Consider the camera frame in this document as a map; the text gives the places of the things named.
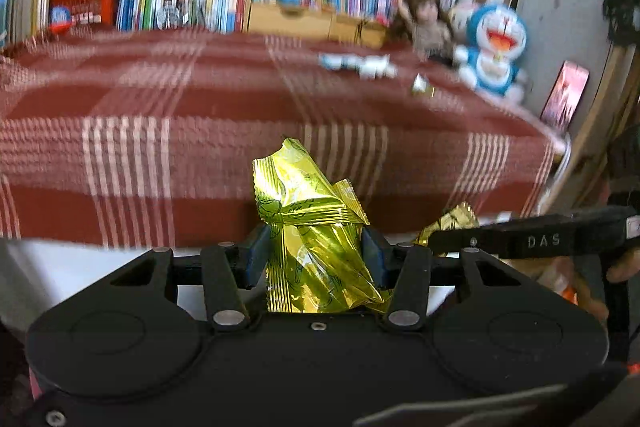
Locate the smartphone on stand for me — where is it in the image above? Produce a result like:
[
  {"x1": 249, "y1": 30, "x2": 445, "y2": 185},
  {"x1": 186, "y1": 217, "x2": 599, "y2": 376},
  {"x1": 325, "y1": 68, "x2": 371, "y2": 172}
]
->
[{"x1": 540, "y1": 61, "x2": 590, "y2": 133}]

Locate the yellow green foil wrapper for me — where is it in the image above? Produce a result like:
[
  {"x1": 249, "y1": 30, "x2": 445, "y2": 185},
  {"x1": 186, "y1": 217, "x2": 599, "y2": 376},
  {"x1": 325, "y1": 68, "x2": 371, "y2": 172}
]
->
[{"x1": 253, "y1": 139, "x2": 390, "y2": 313}]

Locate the blue Doraemon plush toy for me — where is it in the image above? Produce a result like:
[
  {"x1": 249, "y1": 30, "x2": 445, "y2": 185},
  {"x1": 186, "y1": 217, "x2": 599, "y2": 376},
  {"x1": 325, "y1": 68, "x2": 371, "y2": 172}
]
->
[{"x1": 452, "y1": 0, "x2": 528, "y2": 105}]

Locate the person's right hand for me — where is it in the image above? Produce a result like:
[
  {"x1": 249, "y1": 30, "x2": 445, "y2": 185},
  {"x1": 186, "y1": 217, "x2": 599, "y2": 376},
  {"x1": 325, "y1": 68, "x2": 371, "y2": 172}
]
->
[{"x1": 572, "y1": 247, "x2": 639, "y2": 323}]

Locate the red crate left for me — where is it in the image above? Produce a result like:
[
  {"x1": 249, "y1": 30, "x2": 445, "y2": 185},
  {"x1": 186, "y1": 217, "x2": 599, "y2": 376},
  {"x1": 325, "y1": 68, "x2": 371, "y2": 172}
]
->
[{"x1": 49, "y1": 0, "x2": 118, "y2": 34}]

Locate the wooden drawer organizer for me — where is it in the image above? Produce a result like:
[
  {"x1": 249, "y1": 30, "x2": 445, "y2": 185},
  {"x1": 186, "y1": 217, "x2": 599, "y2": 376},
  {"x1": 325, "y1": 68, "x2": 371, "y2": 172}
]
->
[{"x1": 244, "y1": 2, "x2": 386, "y2": 49}]

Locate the white pink bunny plush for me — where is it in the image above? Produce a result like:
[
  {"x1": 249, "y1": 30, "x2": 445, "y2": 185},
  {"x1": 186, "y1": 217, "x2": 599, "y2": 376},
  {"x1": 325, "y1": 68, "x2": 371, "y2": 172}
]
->
[{"x1": 448, "y1": 0, "x2": 478, "y2": 43}]

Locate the macaron snack packet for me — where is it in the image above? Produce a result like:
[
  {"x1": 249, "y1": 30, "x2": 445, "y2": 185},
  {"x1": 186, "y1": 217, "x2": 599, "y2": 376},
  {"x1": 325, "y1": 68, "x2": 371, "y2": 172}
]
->
[{"x1": 413, "y1": 202, "x2": 480, "y2": 246}]

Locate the brown-haired doll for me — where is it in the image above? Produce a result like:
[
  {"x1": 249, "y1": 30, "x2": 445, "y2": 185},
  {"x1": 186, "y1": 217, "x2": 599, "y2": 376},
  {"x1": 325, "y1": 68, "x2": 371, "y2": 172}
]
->
[{"x1": 386, "y1": 0, "x2": 454, "y2": 65}]

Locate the white blue tube wrapper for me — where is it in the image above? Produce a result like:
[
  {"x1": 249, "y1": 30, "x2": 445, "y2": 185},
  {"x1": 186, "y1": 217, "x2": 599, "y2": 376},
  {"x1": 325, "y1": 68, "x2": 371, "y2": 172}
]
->
[{"x1": 319, "y1": 54, "x2": 398, "y2": 79}]

